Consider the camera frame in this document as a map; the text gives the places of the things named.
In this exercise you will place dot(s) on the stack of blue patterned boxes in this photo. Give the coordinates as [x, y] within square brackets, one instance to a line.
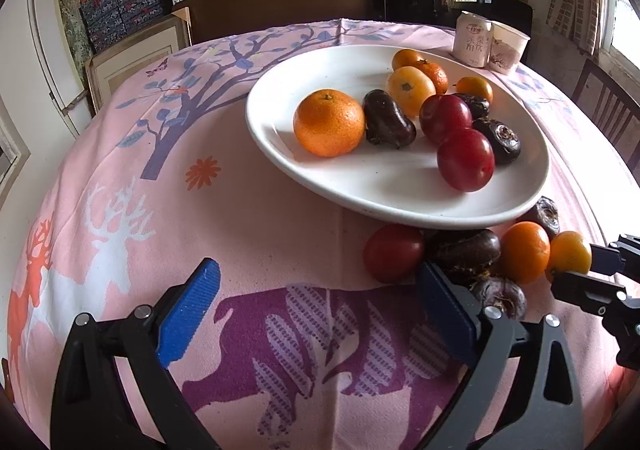
[120, 9]

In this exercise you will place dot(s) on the brown wooden board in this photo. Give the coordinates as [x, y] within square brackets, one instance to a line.
[280, 4]

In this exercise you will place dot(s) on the bright window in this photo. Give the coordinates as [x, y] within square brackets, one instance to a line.
[622, 14]

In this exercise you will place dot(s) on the white framed window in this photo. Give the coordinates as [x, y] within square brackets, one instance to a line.
[10, 149]

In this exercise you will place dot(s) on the pale yellow round fruit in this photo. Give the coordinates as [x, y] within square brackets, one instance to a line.
[410, 89]

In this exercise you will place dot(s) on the red plum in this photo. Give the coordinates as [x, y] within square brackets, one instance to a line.
[392, 252]
[465, 159]
[442, 119]

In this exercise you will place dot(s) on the wooden chair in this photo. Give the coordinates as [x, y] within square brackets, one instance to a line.
[607, 99]

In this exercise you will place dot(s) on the white drink can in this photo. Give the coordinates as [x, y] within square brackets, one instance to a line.
[472, 39]

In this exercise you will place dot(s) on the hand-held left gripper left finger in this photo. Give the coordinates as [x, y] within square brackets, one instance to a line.
[190, 312]

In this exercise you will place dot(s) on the large dark water chestnut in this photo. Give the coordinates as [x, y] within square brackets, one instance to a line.
[465, 250]

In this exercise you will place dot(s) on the large orange with green stem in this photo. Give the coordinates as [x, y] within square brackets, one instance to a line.
[329, 123]

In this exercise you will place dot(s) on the white paper cup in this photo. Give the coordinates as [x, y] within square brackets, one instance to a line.
[510, 49]

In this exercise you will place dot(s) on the yellow-orange round fruit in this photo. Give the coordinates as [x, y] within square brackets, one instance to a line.
[570, 252]
[405, 58]

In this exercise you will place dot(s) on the framed picture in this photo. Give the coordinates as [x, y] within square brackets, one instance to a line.
[135, 59]

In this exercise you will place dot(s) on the white oval plate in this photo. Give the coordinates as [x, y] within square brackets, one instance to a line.
[390, 180]

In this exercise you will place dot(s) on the green marbled board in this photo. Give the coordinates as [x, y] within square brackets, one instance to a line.
[72, 14]

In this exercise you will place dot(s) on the white narrow board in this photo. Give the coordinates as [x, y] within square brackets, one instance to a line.
[52, 59]

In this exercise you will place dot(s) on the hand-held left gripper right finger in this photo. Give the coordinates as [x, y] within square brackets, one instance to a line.
[445, 315]

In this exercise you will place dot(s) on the pink deer print tablecloth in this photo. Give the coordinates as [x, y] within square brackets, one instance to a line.
[280, 230]

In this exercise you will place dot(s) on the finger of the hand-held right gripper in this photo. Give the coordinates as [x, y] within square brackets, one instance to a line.
[590, 292]
[607, 260]

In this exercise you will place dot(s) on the small dark water chestnut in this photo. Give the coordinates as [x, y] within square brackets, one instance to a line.
[477, 104]

